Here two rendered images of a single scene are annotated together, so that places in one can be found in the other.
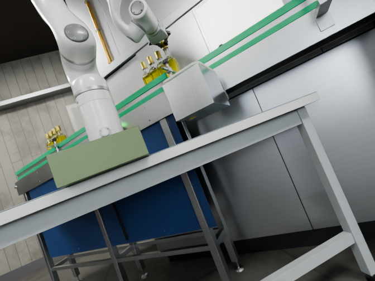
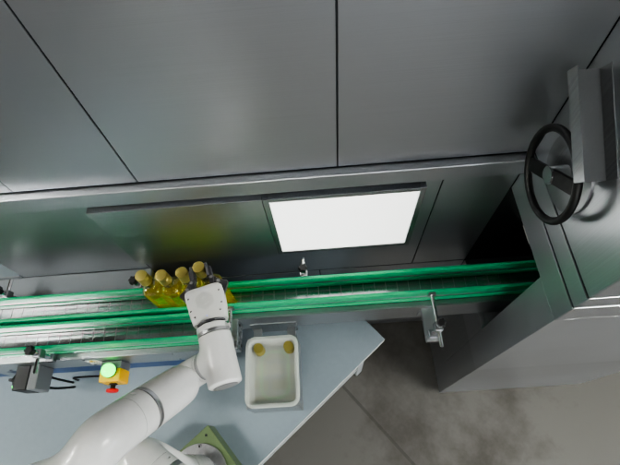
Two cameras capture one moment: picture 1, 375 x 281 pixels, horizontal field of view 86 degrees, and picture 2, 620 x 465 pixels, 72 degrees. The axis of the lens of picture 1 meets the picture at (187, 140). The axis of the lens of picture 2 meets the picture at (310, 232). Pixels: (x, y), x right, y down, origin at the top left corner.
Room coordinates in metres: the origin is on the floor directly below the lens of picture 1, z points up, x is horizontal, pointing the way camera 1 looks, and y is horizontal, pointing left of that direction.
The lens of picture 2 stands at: (0.52, -0.17, 2.44)
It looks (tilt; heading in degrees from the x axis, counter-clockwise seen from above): 62 degrees down; 337
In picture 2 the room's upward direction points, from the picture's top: 7 degrees counter-clockwise
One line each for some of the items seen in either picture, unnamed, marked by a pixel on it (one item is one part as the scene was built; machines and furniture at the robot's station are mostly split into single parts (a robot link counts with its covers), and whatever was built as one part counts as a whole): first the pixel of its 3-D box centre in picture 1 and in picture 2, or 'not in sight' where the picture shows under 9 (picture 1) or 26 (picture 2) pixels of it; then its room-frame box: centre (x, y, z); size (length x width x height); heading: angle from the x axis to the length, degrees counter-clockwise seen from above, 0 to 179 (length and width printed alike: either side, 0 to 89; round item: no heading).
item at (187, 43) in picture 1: (200, 38); (264, 226); (1.15, -0.30, 1.32); 0.90 x 0.03 x 0.34; 63
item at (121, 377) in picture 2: not in sight; (114, 373); (1.11, 0.36, 0.96); 0.07 x 0.07 x 0.07; 63
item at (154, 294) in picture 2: (153, 88); (162, 295); (1.19, 0.08, 1.16); 0.06 x 0.06 x 0.21; 64
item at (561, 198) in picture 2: not in sight; (557, 173); (0.74, -0.85, 1.66); 0.21 x 0.05 x 0.21; 153
